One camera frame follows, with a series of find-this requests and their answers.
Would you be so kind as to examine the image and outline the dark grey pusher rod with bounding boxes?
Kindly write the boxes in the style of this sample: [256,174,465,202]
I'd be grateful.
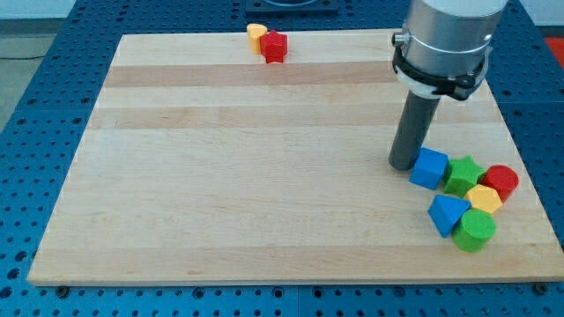
[389,92,440,171]

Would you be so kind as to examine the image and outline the blue cube block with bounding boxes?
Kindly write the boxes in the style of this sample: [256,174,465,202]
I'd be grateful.
[409,147,449,190]

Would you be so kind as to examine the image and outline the yellow heart block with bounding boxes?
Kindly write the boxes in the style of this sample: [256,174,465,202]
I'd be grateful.
[246,23,268,55]

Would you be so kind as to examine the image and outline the blue triangle block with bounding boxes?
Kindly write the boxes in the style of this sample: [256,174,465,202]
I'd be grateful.
[427,195,471,238]

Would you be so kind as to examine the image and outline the wooden board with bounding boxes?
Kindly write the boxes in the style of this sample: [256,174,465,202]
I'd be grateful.
[27,29,563,286]

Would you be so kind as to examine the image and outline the red star block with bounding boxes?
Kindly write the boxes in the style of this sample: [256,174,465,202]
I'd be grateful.
[259,30,288,63]

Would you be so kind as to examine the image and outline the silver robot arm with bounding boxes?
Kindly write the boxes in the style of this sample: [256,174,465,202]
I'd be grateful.
[391,0,508,100]

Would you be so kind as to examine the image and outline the red cylinder block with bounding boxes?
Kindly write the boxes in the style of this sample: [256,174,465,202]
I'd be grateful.
[479,165,519,203]

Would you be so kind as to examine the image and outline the yellow hexagon block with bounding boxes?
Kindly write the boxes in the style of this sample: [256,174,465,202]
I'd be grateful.
[464,184,503,214]

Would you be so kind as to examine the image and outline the green cylinder block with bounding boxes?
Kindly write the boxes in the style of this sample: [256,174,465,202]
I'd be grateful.
[451,209,497,253]

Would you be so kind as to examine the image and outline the green star block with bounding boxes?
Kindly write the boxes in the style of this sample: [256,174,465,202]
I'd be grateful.
[442,156,486,198]

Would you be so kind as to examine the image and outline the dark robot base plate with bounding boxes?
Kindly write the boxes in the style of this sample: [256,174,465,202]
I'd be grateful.
[245,0,340,13]

